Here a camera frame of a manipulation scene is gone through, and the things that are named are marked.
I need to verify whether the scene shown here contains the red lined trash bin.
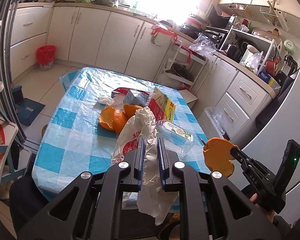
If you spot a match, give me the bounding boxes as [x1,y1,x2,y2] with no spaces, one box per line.
[36,45,56,72]

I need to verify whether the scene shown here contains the white red printed wrapper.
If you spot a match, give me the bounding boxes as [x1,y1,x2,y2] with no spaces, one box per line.
[111,87,149,100]

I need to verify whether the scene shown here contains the white tissue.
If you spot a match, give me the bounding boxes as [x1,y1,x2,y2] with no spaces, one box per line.
[96,95,124,107]

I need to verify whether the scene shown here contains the white refrigerator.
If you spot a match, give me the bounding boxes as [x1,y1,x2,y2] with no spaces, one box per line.
[243,69,300,226]

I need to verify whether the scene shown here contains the red yellow snack package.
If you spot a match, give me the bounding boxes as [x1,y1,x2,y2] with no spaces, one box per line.
[148,87,176,122]

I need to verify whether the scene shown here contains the white kettle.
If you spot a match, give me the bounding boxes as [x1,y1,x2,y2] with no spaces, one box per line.
[240,45,259,65]

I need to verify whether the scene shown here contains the blue white checkered tablecloth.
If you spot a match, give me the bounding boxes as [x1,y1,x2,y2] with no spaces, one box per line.
[32,67,209,200]

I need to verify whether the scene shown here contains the clear plastic bag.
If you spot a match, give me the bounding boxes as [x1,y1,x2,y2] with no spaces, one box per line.
[189,33,216,56]

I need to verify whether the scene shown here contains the white red plastic bag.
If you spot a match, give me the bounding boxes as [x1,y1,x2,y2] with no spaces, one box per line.
[111,106,179,226]

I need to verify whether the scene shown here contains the white dish rack shelf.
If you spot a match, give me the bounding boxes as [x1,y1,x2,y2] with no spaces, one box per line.
[219,28,282,75]

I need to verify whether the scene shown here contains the blue dustpan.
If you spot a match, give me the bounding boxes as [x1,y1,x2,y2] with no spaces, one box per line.
[12,85,45,126]

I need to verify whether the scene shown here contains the clear plastic cookie tray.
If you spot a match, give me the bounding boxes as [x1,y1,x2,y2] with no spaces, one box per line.
[156,120,194,157]

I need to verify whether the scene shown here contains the white rolling shelf cart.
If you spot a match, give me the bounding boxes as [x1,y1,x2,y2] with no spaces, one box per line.
[154,38,210,90]

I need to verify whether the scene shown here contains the orange peel piece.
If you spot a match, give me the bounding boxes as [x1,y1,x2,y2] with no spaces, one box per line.
[203,138,239,178]

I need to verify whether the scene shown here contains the small blue carton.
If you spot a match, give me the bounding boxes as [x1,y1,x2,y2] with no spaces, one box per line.
[123,89,149,107]

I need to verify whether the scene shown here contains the white kitchen base cabinets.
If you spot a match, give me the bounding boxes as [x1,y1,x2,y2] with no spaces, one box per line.
[10,2,275,142]

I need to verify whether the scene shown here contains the red bag on cabinet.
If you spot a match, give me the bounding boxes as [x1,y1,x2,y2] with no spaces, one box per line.
[151,25,178,47]

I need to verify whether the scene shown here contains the person's right hand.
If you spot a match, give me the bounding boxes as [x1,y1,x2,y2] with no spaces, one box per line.
[249,193,276,223]

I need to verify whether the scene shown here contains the large orange peel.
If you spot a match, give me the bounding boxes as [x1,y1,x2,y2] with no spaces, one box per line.
[98,107,128,134]

